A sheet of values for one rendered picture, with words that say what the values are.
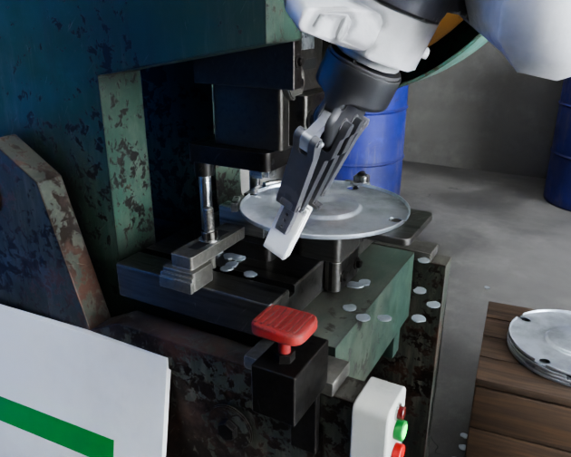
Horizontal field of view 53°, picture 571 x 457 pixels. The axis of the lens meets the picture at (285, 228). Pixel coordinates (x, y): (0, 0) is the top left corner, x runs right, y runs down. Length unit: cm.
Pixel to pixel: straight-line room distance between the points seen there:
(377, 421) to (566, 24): 51
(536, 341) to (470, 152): 297
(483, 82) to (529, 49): 377
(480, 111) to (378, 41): 377
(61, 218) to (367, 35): 67
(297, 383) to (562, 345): 88
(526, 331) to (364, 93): 106
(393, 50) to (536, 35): 12
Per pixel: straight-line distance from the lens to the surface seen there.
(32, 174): 102
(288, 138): 92
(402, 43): 51
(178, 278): 87
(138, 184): 103
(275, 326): 67
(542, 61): 47
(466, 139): 431
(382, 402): 78
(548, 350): 145
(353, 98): 52
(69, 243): 102
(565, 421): 139
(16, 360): 118
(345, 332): 88
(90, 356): 105
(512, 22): 46
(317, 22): 49
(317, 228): 89
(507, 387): 135
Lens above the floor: 111
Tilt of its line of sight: 21 degrees down
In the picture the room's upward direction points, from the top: straight up
